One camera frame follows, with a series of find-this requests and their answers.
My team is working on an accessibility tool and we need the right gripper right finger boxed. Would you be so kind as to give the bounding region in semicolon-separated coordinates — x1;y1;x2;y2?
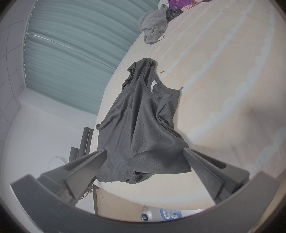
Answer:
182;147;250;202

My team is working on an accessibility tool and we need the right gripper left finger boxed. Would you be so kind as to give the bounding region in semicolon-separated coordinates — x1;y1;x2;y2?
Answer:
37;149;107;204

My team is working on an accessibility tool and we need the black T-shirt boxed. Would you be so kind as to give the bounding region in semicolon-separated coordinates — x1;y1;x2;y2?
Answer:
95;58;192;184

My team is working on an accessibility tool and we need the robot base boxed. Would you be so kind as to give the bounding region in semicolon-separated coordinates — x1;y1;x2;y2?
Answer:
140;205;203;222

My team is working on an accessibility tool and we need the bed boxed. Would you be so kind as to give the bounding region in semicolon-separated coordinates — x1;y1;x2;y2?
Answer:
92;0;286;211

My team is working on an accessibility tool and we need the round white mirror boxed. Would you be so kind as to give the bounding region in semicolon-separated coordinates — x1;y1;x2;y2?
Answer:
47;156;67;170

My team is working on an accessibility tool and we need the black chest of drawers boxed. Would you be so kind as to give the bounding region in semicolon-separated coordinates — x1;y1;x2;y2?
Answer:
69;127;94;164

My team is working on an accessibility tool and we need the blue-green curtain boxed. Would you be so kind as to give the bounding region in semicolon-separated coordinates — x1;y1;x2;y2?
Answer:
23;0;163;116

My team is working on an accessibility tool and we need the grey garment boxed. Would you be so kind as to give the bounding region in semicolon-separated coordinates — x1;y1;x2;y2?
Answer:
138;4;169;45

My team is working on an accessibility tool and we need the black shiny garment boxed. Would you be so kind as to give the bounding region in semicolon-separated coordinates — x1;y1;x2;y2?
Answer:
166;7;183;22

